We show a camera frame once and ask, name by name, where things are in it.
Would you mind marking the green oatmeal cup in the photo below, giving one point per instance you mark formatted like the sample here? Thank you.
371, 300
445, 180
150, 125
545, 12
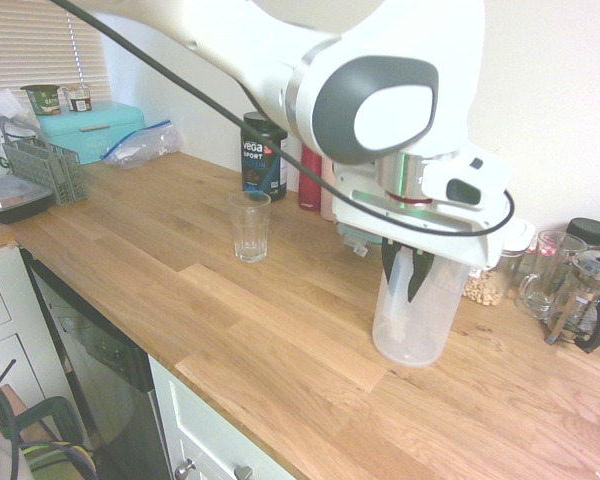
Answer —
42, 100

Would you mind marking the green black frame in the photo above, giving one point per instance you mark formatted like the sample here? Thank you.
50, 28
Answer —
62, 407

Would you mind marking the clear faceted drinking glass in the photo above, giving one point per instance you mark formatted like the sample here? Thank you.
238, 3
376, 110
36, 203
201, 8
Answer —
250, 235

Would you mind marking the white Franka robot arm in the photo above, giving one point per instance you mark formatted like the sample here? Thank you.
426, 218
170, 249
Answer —
380, 50

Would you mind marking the white brown oatmeal cup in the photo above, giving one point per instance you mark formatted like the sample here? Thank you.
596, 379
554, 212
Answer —
77, 97

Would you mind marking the silver cabinet knob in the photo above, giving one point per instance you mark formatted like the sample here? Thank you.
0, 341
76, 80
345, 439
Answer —
242, 472
184, 469

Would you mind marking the cream window blinds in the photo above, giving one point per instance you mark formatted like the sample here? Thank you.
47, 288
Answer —
25, 55

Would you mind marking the black Vega protein tub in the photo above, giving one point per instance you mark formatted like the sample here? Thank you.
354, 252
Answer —
260, 160

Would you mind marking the clear glass mug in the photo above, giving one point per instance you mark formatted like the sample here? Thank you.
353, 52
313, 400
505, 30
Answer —
545, 280

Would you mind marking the teal metal bread box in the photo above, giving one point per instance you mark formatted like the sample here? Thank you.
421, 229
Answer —
95, 135

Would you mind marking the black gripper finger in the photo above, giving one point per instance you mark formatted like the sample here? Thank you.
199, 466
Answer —
391, 265
420, 272

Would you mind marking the black lidded jar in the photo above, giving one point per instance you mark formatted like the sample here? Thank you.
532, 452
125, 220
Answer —
590, 231

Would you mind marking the black food container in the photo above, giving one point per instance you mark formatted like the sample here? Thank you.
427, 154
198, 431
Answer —
10, 200

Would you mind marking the grey plastic cutlery basket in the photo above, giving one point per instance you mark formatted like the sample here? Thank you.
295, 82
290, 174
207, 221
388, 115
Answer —
55, 175

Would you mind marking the red water bottle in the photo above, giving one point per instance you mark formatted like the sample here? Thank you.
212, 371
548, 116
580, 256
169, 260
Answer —
310, 185

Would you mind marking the small grey wrist camera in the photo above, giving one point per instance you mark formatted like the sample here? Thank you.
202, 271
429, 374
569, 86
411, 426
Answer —
355, 240

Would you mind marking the clear plastic pitcher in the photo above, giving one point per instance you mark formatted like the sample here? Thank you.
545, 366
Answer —
410, 340

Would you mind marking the clear nut container white lid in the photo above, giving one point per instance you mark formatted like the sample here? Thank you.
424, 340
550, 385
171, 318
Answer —
490, 290

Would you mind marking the glass French press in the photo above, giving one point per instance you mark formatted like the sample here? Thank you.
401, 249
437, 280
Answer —
587, 295

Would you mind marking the black dishwasher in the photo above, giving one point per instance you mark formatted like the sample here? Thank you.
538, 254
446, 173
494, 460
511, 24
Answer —
105, 380

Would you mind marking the white panelled cabinet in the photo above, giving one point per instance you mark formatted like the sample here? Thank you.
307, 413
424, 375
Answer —
10, 320

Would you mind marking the white cabinet drawer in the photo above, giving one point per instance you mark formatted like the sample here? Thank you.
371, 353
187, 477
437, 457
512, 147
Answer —
200, 425

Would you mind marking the clear zip bag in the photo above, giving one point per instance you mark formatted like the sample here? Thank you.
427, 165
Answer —
140, 145

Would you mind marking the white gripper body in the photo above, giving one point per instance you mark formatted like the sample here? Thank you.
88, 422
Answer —
460, 247

